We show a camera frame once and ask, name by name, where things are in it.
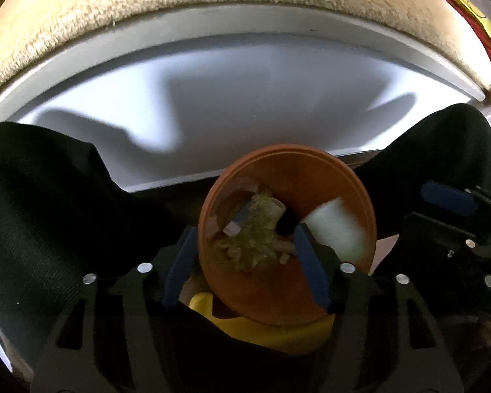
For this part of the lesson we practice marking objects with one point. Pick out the yellow slipper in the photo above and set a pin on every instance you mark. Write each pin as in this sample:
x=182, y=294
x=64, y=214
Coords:
x=295, y=340

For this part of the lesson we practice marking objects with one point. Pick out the olive green hair clip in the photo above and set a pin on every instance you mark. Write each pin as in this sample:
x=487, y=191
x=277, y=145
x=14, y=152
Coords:
x=252, y=248

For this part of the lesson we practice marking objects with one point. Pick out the person's black trousers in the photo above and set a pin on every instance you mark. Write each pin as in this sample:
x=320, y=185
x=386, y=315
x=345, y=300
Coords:
x=64, y=221

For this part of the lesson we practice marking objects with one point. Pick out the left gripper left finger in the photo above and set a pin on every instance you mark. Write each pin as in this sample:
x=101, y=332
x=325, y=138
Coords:
x=105, y=342

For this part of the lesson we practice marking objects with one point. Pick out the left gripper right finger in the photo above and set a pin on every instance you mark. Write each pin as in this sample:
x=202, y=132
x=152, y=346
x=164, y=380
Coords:
x=381, y=340

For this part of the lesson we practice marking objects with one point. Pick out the orange trash bin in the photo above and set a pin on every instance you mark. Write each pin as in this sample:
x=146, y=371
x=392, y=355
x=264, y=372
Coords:
x=300, y=178

